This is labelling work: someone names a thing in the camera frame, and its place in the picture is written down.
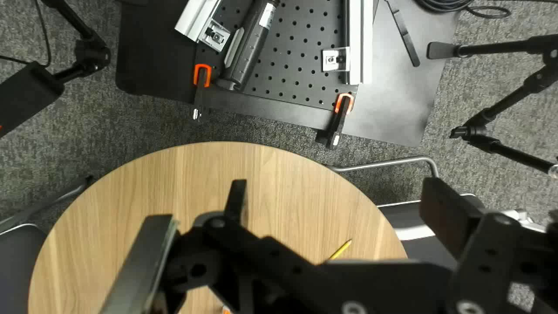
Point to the thin black bar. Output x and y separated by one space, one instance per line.
405 35

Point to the silver corner bracket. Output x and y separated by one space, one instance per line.
335 59

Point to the long aluminium extrusion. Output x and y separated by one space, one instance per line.
361 40

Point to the black perforated breadboard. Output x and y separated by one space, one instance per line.
302 40

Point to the yellow pencil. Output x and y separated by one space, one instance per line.
340 249

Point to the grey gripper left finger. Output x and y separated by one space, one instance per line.
140 263

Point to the grey mesh office chair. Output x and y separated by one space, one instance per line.
406 223

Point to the short aluminium extrusion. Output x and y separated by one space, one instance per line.
197 17

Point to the black tripod with box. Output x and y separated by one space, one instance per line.
28 92

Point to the black grey cylindrical device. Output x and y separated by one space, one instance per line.
250 40

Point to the white labelled bracket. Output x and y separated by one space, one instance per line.
215 35

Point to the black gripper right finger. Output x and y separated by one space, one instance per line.
448 213

